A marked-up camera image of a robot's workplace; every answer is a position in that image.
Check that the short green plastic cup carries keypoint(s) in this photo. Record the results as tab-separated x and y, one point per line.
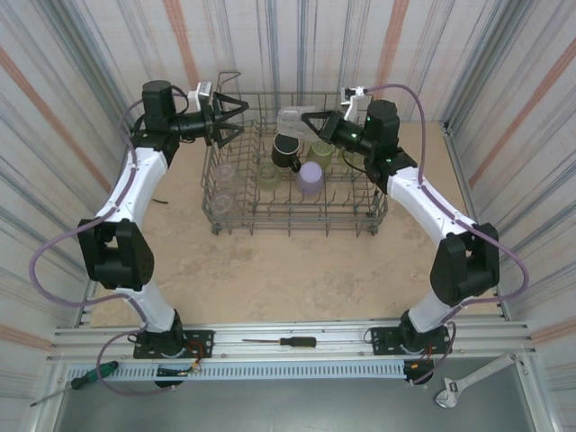
320	156

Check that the black mug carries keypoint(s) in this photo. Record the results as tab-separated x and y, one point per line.
285	153

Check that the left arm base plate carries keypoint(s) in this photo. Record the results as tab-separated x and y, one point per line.
202	342

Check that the lavender plastic cup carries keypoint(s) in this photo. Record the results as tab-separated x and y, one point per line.
310	177

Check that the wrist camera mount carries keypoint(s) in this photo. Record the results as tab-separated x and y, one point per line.
353	105
202	92

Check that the pale yellow translucent cup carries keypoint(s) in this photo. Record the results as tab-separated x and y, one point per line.
269	177

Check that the clear plastic cup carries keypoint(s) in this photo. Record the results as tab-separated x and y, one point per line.
222	203
223	174

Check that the silver adjustable wrench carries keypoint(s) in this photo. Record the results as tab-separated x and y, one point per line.
477	375

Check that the clear frosted tall tumbler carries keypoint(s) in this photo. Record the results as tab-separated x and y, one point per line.
290	121

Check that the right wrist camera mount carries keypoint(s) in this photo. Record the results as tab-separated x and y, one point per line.
353	105

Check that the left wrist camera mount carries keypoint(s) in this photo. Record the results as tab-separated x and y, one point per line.
202	92

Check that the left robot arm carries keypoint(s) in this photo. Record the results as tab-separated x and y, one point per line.
135	189

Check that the aluminium mounting rail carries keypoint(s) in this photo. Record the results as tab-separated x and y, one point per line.
315	353

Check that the tall green plastic cup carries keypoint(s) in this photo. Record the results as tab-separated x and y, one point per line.
351	158

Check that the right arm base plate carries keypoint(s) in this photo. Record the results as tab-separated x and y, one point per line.
387	348

